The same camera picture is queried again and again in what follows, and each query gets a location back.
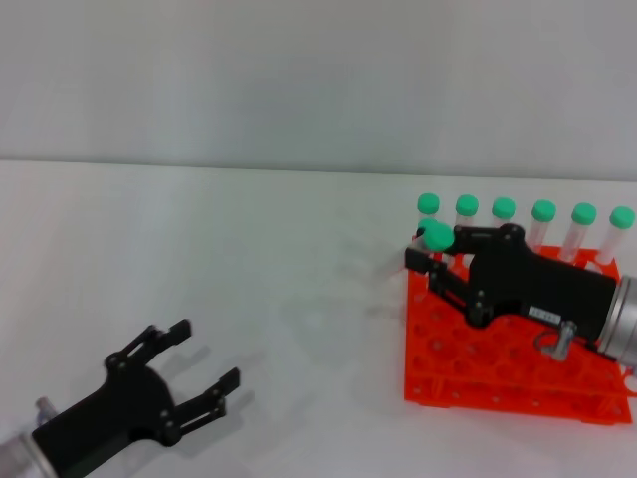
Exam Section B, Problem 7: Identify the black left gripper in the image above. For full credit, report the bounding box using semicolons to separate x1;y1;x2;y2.
32;319;242;478

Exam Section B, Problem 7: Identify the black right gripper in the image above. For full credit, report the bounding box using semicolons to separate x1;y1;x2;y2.
404;223;618;345

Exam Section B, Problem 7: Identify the orange test tube rack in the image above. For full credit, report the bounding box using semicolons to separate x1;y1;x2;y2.
401;235;637;426

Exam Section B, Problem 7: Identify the silver right wrist connector plug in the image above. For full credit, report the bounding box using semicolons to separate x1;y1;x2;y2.
533;321;578;360

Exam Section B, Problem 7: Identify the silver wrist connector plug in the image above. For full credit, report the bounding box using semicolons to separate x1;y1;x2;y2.
34;395;55;424
533;321;578;360

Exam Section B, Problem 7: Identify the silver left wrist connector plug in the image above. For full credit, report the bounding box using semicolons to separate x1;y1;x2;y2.
34;395;55;424

